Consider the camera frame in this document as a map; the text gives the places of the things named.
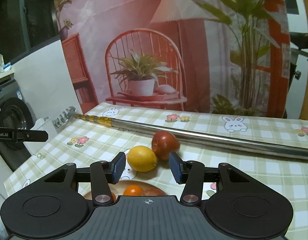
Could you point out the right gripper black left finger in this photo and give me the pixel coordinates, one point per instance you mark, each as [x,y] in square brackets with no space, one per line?
[100,175]

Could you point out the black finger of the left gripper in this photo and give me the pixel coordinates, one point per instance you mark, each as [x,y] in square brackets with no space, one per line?
[22,135]

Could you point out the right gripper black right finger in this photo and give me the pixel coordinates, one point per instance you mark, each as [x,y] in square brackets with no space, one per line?
[193,175]

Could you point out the red apple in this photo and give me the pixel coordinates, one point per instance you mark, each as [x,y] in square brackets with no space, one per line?
[163,143]

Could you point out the beige round plate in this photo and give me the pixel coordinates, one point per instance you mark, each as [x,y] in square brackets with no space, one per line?
[117,189]

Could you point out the grey washing machine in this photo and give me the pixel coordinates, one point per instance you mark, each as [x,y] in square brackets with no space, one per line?
[14,113]

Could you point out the small orange tangerine by lemon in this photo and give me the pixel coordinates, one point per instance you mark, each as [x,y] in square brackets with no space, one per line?
[133,190]

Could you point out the large yellow lemon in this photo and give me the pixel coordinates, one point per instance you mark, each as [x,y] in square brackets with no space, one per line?
[142,159]

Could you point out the telescopic metal pole with rake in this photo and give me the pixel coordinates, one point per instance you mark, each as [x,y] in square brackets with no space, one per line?
[209,140]

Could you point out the printed room backdrop poster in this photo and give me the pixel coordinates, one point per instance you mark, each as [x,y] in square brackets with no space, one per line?
[228,57]

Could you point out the black exercise bike seat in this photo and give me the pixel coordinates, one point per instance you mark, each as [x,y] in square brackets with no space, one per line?
[300,40]

